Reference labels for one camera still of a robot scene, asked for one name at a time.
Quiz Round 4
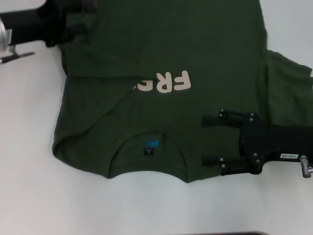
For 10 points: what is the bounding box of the dark green FREE t-shirt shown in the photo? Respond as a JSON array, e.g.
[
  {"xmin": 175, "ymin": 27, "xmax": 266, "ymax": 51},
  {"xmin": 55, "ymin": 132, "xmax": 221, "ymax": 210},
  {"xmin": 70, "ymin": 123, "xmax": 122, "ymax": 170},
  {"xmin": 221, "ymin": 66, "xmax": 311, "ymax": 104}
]
[{"xmin": 51, "ymin": 0, "xmax": 313, "ymax": 184}]

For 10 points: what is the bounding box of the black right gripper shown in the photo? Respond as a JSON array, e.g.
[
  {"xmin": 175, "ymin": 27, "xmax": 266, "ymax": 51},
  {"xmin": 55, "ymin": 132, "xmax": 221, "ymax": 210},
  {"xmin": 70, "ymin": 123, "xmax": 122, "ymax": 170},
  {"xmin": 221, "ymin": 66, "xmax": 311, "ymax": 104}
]
[{"xmin": 201, "ymin": 109, "xmax": 313, "ymax": 177}]

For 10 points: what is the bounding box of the gripper cable with metal plug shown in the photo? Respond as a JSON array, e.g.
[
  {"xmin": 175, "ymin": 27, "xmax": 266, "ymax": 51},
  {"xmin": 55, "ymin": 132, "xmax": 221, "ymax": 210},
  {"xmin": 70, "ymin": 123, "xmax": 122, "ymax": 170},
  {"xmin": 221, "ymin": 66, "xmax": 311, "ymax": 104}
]
[
  {"xmin": 299, "ymin": 155, "xmax": 313, "ymax": 179},
  {"xmin": 0, "ymin": 45, "xmax": 35, "ymax": 65}
]

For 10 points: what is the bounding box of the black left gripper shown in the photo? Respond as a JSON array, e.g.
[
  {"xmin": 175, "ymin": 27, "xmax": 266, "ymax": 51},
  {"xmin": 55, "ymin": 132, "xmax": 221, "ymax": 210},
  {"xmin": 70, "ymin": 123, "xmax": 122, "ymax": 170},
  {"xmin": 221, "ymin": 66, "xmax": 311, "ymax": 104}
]
[{"xmin": 0, "ymin": 0, "xmax": 97, "ymax": 48}]

